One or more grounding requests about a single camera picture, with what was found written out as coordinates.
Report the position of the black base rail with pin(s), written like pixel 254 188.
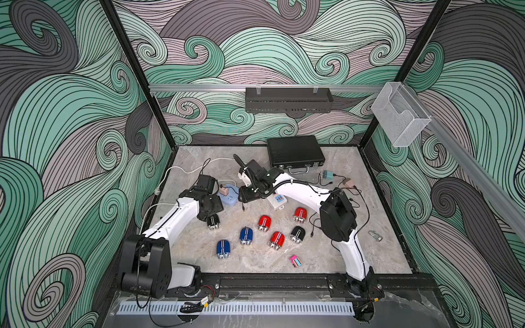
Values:
pixel 335 285

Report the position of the light blue socket cube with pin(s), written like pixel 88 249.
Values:
pixel 232 198

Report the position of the beige charger adapter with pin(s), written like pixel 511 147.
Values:
pixel 224 191

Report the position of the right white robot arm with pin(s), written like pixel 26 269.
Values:
pixel 337 214

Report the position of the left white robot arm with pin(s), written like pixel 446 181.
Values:
pixel 146 267

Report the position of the white power strip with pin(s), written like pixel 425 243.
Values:
pixel 277 201

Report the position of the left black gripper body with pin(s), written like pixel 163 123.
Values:
pixel 214 205

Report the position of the aluminium wall rail right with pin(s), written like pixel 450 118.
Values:
pixel 451 128

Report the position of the silver metal knob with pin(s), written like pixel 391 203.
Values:
pixel 376 235

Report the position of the blue shaver front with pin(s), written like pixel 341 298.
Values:
pixel 223 249

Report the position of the aluminium wall rail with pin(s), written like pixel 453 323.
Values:
pixel 451 128
pixel 209 87

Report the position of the clear acrylic wall box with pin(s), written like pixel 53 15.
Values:
pixel 400 113

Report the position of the red shaver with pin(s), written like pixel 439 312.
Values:
pixel 277 240
pixel 264 223
pixel 300 215

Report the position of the blue shaver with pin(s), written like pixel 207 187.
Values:
pixel 246 236
pixel 223 249

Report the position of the black wall shelf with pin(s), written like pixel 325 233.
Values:
pixel 293 101

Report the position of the aluminium wall rail back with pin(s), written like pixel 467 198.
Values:
pixel 209 87

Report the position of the pink striped small box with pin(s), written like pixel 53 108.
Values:
pixel 296 262

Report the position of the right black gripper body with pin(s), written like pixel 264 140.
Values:
pixel 251 193

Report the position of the black shaver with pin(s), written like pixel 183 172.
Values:
pixel 213 222
pixel 297 234

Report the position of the white slotted cable duct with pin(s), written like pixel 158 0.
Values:
pixel 244 308

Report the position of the teal charger adapter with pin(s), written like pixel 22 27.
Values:
pixel 328 175

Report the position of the black briefcase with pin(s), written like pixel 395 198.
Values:
pixel 296 152

